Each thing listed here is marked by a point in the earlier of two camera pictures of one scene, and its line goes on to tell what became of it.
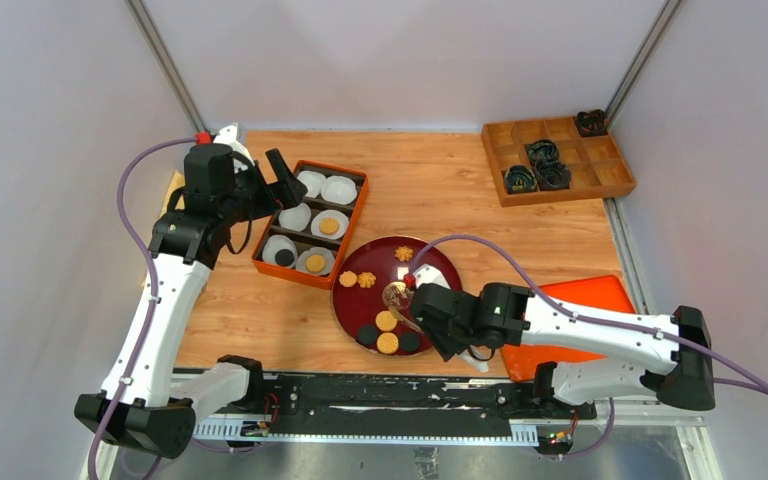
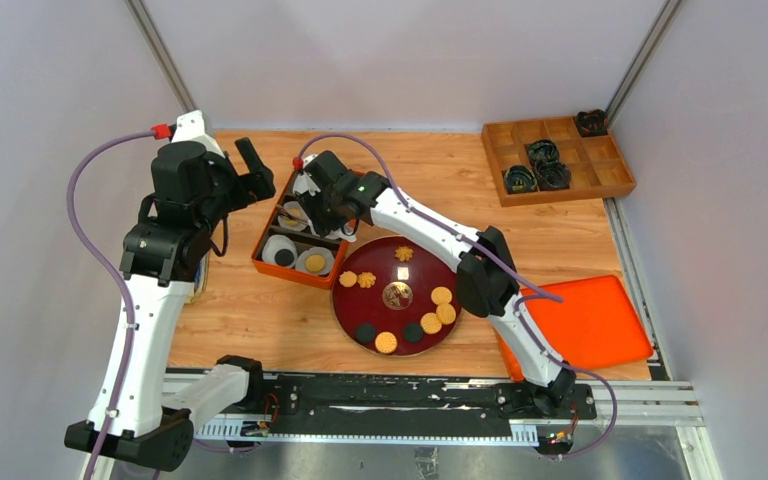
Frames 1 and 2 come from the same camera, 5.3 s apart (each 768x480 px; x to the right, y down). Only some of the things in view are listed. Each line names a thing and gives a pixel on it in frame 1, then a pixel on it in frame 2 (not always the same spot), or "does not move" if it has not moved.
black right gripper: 446,347 → 322,223
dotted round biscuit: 315,263 does not move
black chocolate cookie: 284,257 does not move
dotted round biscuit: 387,343 does not move
